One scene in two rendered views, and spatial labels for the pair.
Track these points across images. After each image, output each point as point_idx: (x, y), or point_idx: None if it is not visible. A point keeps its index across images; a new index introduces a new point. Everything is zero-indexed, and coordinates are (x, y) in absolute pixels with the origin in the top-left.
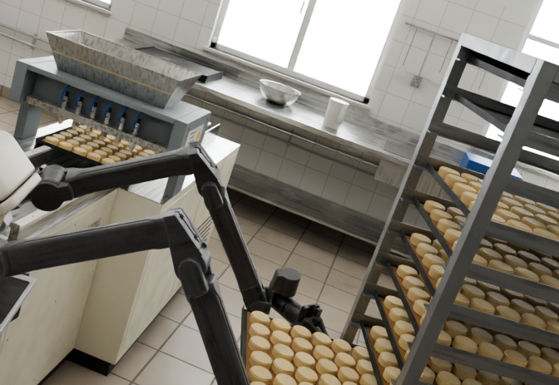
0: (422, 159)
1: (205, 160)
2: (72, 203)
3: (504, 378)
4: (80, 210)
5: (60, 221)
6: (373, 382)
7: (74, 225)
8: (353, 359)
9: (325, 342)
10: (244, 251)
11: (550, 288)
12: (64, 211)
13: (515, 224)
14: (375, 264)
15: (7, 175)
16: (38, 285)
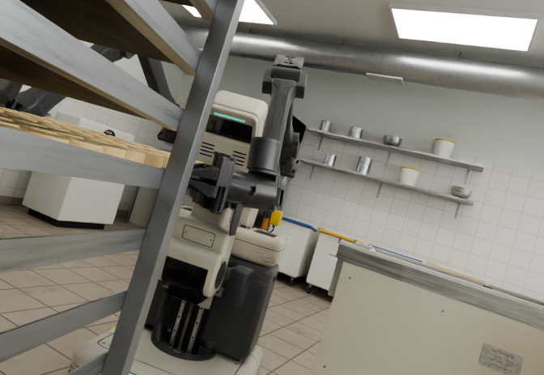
0: None
1: (282, 58)
2: (437, 279)
3: None
4: (453, 299)
5: (407, 282)
6: (46, 124)
7: (441, 312)
8: (108, 141)
9: (151, 151)
10: (264, 127)
11: None
12: (419, 278)
13: None
14: (207, 19)
15: (223, 99)
16: (374, 342)
